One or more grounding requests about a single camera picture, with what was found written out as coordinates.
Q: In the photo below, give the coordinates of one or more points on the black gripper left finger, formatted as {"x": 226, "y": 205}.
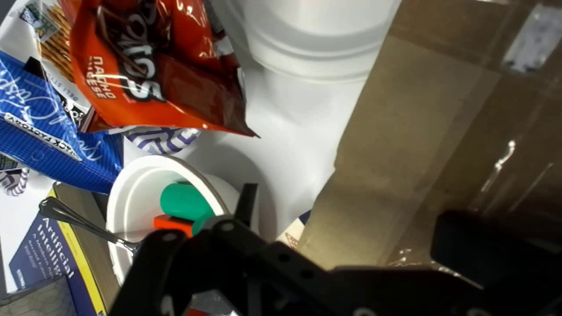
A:
{"x": 247, "y": 201}

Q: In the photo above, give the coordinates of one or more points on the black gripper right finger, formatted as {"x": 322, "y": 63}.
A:
{"x": 484, "y": 251}

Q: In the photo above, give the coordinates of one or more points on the brown cardboard box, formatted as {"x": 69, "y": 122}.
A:
{"x": 463, "y": 108}

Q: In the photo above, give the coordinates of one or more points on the green toy object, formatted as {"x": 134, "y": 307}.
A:
{"x": 183, "y": 200}

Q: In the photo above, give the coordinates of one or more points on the white plastic bowl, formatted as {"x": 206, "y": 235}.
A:
{"x": 134, "y": 198}

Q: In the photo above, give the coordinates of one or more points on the large white plastic container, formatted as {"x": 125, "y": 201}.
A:
{"x": 324, "y": 40}

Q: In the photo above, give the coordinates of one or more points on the red Doritos chip bag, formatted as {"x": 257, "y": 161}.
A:
{"x": 155, "y": 63}

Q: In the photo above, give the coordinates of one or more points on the blue yellow book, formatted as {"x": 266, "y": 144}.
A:
{"x": 59, "y": 249}

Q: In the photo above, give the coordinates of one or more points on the blue white snack bag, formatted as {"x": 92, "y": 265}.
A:
{"x": 46, "y": 122}

